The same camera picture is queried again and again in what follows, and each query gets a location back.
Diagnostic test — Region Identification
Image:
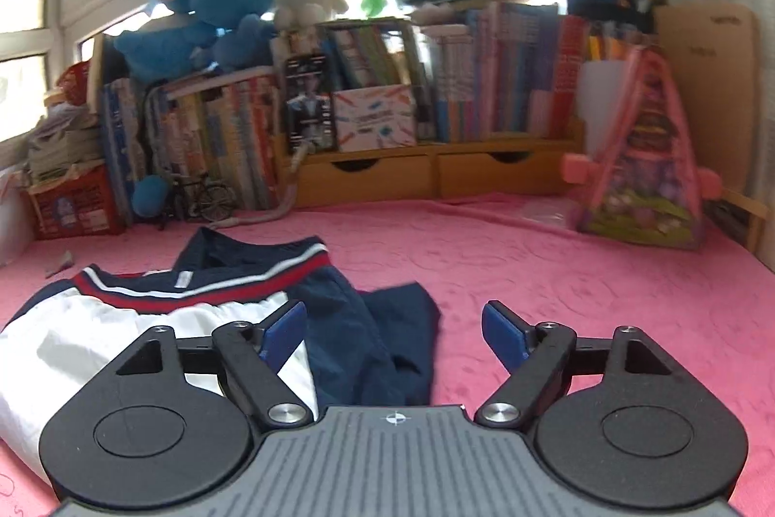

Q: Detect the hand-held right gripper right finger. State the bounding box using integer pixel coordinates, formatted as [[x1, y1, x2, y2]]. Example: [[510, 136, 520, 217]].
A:
[[475, 300, 676, 427]]

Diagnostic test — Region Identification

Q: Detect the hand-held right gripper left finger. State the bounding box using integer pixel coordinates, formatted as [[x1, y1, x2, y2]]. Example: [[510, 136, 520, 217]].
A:
[[115, 300, 317, 427]]

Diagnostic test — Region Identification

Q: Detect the navy white red jacket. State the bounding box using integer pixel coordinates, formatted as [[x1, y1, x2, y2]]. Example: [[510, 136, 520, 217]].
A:
[[0, 226, 442, 487]]

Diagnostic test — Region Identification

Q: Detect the pink bunny-print blanket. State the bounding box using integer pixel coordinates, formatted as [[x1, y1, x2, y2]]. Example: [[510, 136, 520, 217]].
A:
[[0, 193, 775, 517]]

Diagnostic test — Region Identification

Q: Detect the clear plastic wrapper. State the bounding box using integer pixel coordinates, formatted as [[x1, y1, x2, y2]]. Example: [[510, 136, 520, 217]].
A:
[[521, 199, 582, 230]]

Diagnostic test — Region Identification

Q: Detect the black model bicycle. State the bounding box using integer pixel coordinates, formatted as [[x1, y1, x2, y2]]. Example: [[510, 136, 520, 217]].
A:
[[158, 169, 240, 230]]

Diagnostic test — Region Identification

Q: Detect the wooden desk organizer with drawers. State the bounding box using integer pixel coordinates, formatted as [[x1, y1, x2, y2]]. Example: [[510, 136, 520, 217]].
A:
[[275, 120, 587, 209]]

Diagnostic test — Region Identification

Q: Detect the blue plush ball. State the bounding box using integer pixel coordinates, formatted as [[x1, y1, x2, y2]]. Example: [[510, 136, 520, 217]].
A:
[[132, 174, 171, 218]]

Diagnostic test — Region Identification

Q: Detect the pink triangular toy house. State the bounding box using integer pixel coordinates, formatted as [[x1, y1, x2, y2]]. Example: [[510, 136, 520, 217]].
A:
[[560, 46, 724, 251]]

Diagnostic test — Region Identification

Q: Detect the white printed cardboard box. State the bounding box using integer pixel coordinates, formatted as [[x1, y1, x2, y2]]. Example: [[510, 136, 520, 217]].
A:
[[332, 84, 419, 153]]

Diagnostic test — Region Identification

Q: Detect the photo card of person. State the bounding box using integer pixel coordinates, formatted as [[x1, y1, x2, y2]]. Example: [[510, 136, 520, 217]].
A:
[[284, 53, 337, 151]]

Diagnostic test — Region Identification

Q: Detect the red plastic crate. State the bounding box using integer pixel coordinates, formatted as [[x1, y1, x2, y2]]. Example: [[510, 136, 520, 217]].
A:
[[27, 169, 125, 240]]

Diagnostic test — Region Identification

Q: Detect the row of colourful books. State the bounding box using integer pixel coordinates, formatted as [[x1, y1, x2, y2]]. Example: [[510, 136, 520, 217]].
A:
[[100, 2, 591, 212]]

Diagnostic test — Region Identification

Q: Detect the stack of paper booklets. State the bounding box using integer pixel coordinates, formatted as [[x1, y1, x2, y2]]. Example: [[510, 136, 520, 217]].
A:
[[27, 105, 104, 188]]

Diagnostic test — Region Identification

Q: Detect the beige cardboard tube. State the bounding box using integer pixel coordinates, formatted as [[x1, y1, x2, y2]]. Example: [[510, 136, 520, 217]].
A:
[[85, 35, 105, 112]]

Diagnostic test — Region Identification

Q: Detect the red plastic basket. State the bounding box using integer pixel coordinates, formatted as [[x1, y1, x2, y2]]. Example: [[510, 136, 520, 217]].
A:
[[57, 62, 94, 106]]

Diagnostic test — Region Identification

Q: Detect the brown cardboard sheet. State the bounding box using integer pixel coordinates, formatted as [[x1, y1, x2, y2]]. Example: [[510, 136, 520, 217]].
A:
[[654, 2, 760, 191]]

